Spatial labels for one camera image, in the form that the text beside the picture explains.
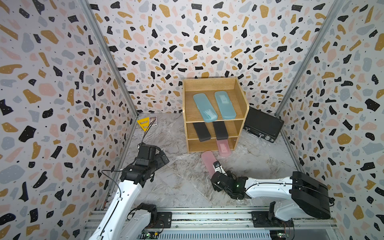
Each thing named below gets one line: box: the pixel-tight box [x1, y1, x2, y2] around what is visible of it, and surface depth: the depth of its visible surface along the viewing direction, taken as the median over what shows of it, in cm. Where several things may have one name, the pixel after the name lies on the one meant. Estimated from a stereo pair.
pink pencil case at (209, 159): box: [201, 151, 217, 179], surface depth 95 cm
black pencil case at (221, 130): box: [212, 121, 229, 140], surface depth 90 cm
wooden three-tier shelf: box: [182, 77, 249, 154], surface depth 89 cm
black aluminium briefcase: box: [243, 106, 285, 143], surface depth 109 cm
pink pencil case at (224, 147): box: [217, 139, 232, 157], surface depth 99 cm
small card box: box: [149, 116, 158, 126], surface depth 119 cm
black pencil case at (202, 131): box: [192, 122, 211, 142], surface depth 90 cm
